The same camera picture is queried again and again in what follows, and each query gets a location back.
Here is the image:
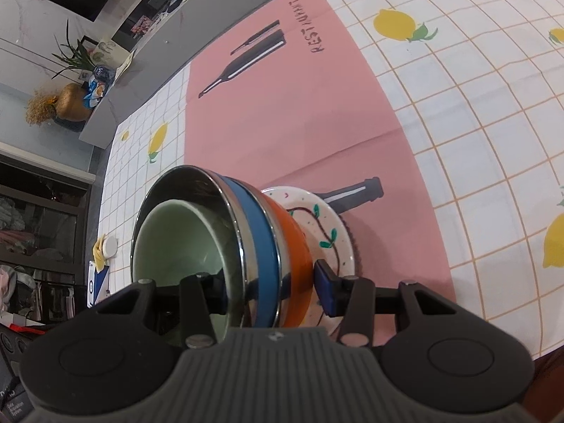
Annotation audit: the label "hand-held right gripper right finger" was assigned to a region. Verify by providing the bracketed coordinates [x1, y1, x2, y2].
[314, 260, 463, 348]

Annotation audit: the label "blue and white box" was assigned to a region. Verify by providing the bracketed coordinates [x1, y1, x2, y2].
[87, 261, 111, 307]

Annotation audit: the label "white printed bag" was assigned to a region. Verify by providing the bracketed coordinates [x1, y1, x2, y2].
[90, 37, 135, 69]

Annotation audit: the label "orange steel bowl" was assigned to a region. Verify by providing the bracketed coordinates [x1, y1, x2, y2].
[260, 194, 319, 329]

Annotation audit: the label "green ceramic bowl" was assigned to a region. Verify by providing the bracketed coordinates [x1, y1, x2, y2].
[131, 200, 230, 349]

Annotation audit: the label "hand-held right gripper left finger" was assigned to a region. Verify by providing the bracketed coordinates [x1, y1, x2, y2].
[94, 271, 229, 348]

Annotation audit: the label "yellow cloth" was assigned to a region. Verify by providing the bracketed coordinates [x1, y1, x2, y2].
[92, 235, 109, 269]

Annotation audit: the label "snack packets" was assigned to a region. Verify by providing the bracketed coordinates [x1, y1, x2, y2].
[84, 77, 109, 109]

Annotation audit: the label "dried flower bunch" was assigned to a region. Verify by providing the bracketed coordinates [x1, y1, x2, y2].
[25, 89, 60, 126]

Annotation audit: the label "checked lemon tablecloth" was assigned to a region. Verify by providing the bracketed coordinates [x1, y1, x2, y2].
[94, 0, 564, 357]

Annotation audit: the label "blue steel bowl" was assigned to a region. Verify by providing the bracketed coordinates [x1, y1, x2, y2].
[131, 165, 283, 329]

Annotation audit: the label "gold vase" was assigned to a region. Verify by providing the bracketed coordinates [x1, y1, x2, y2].
[56, 83, 93, 122]

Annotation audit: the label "painted white plate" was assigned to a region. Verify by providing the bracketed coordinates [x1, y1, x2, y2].
[261, 186, 357, 340]

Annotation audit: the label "dark storage shelf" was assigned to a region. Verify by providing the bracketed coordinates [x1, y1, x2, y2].
[0, 141, 95, 322]

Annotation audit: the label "pink printed placemat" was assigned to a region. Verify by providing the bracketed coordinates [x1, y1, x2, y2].
[183, 0, 459, 331]

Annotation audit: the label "green leafy plant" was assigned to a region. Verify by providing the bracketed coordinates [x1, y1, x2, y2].
[52, 20, 95, 80]

